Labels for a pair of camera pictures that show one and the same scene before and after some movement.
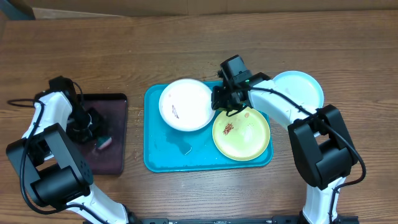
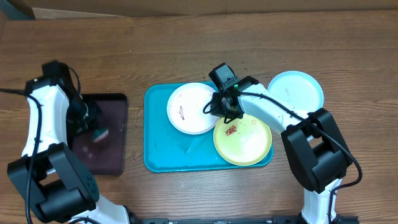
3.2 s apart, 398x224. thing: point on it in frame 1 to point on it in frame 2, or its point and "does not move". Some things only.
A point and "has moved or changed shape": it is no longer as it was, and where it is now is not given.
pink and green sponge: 103,142 has moved or changed shape
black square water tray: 114,106 does not move
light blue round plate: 300,88 does not move
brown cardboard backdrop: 65,9 does not move
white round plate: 186,105 has moved or changed shape
